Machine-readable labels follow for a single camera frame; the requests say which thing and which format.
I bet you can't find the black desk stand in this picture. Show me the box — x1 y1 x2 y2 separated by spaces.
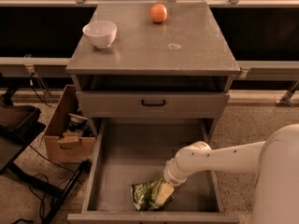
0 84 91 224

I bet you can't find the black drawer handle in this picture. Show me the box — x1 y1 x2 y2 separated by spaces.
140 99 166 106

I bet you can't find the closed grey top drawer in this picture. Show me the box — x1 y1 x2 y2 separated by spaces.
77 91 229 119

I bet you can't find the orange fruit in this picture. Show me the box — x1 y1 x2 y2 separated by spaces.
150 4 167 23

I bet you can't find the open grey middle drawer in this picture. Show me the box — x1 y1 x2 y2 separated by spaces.
68 119 239 224

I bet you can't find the black floor cable left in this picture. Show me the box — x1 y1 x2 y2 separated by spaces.
12 145 82 224

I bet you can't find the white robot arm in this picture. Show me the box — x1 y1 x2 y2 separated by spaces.
164 124 299 224

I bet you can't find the grey drawer cabinet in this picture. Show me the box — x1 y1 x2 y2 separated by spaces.
66 0 240 140

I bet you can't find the green jalapeno chip bag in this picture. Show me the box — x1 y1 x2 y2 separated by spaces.
131 178 172 211

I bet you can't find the white bowl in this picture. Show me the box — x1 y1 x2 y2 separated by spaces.
82 21 118 49

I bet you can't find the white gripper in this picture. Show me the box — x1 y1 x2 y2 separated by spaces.
155 158 188 206

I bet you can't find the grey metal railing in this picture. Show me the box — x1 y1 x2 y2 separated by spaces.
0 0 299 107

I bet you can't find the cardboard box with items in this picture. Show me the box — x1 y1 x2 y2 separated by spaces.
44 85 95 162

